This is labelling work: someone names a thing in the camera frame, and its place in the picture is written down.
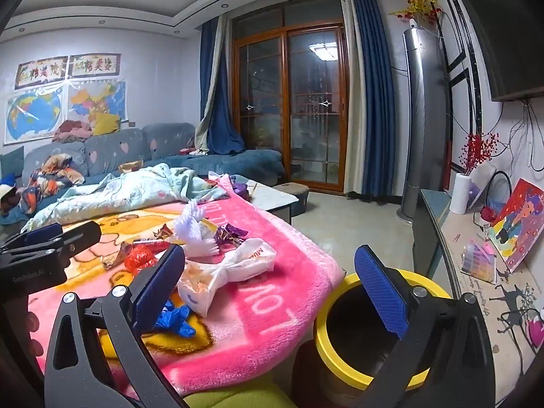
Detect pastel bead box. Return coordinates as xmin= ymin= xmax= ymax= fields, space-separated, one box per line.
xmin=461 ymin=238 xmax=497 ymax=285

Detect gold brown wrapper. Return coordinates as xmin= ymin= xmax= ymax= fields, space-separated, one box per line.
xmin=102 ymin=242 xmax=128 ymax=269

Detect light blue printed quilt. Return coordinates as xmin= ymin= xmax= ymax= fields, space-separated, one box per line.
xmin=21 ymin=162 xmax=232 ymax=234

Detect person's left hand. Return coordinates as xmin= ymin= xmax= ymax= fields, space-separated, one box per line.
xmin=25 ymin=309 xmax=45 ymax=360

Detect yellow red artificial flowers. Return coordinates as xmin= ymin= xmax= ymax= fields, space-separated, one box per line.
xmin=389 ymin=0 xmax=443 ymax=24

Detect blue cushion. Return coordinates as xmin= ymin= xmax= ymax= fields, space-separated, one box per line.
xmin=0 ymin=147 xmax=25 ymax=176

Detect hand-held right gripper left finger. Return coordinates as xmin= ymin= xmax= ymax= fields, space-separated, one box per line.
xmin=44 ymin=242 xmax=190 ymax=408

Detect dark television cabinet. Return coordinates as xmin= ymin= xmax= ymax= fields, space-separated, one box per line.
xmin=412 ymin=188 xmax=544 ymax=392

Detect blue heart print sofa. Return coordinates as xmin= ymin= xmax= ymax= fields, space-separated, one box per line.
xmin=0 ymin=122 xmax=285 ymax=226

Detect blue plastic wrapper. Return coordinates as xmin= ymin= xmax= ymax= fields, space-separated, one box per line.
xmin=153 ymin=300 xmax=197 ymax=337

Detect white vase red flowers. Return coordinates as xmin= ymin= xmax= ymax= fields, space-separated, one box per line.
xmin=465 ymin=164 xmax=496 ymax=213

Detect purple foil wrapper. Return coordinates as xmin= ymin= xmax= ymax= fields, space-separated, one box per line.
xmin=215 ymin=223 xmax=249 ymax=247

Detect black wall television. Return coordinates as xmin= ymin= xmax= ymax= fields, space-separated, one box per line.
xmin=453 ymin=0 xmax=544 ymax=103

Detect white coffee table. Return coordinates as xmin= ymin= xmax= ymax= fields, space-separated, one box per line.
xmin=244 ymin=178 xmax=300 ymax=224

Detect grey tower air conditioner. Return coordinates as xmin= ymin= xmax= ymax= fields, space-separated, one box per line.
xmin=396 ymin=25 xmax=451 ymax=224

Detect beige curtain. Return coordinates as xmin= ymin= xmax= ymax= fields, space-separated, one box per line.
xmin=194 ymin=15 xmax=232 ymax=156
xmin=341 ymin=0 xmax=362 ymax=194

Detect blue curtain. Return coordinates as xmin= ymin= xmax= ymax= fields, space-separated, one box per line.
xmin=348 ymin=0 xmax=398 ymax=198
xmin=200 ymin=19 xmax=246 ymax=156

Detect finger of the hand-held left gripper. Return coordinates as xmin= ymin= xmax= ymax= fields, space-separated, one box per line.
xmin=42 ymin=220 xmax=103 ymax=264
xmin=7 ymin=223 xmax=65 ymax=251

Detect colourful canvas painting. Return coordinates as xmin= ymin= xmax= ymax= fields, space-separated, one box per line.
xmin=489 ymin=178 xmax=544 ymax=273

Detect basket with black handle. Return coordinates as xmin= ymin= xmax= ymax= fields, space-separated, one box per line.
xmin=480 ymin=171 xmax=513 ymax=226

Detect world map poster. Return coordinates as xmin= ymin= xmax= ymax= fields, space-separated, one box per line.
xmin=4 ymin=87 xmax=64 ymax=145

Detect green cushion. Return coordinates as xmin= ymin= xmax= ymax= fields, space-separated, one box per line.
xmin=183 ymin=385 xmax=298 ymax=408

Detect black wall frame trim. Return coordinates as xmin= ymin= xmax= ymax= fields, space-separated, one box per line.
xmin=431 ymin=0 xmax=483 ymax=166

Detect yellow pillow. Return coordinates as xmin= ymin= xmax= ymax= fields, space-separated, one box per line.
xmin=91 ymin=113 xmax=121 ymax=137

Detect white ribbed vase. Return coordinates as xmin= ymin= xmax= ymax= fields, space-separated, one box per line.
xmin=449 ymin=173 xmax=472 ymax=215

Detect grey stool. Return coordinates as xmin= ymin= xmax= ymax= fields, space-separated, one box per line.
xmin=272 ymin=182 xmax=309 ymax=217

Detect orange printed cloth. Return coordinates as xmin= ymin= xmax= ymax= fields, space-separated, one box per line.
xmin=19 ymin=153 xmax=86 ymax=205

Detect wooden glass sliding door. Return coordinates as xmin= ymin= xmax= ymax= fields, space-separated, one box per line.
xmin=232 ymin=0 xmax=346 ymax=192

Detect pink printed blanket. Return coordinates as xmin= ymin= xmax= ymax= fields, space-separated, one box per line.
xmin=28 ymin=174 xmax=345 ymax=396

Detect long red snack wrapper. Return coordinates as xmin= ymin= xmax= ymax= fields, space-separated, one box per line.
xmin=134 ymin=238 xmax=173 ymax=251

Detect yellow round bin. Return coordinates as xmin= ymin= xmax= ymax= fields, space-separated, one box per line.
xmin=313 ymin=270 xmax=453 ymax=392

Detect pink red clothes pile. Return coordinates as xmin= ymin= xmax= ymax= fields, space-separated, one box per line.
xmin=53 ymin=120 xmax=92 ymax=144

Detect white plastic bag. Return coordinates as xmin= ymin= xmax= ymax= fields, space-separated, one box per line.
xmin=176 ymin=238 xmax=277 ymax=317

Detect orange red wrapper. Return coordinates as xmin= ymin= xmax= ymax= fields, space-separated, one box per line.
xmin=124 ymin=244 xmax=159 ymax=276

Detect country map poster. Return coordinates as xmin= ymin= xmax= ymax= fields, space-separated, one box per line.
xmin=68 ymin=82 xmax=128 ymax=124

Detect framed calligraphy picture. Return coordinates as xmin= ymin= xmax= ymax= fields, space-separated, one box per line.
xmin=15 ymin=56 xmax=69 ymax=90
xmin=68 ymin=53 xmax=122 ymax=79

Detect black wall cable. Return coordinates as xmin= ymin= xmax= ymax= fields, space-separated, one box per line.
xmin=501 ymin=98 xmax=544 ymax=171

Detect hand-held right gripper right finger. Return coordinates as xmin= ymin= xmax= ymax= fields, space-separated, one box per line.
xmin=351 ymin=244 xmax=496 ymax=408

